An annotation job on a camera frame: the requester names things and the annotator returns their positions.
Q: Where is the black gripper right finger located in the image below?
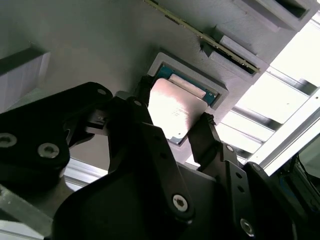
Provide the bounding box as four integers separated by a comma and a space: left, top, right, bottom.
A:
187, 112, 320, 240

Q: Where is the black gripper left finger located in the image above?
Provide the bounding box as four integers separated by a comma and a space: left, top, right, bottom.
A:
0, 76, 196, 240

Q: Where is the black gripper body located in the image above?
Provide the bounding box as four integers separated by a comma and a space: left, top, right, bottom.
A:
43, 163, 235, 240

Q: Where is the silver CPU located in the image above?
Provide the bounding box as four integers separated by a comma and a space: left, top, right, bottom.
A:
147, 63, 220, 147

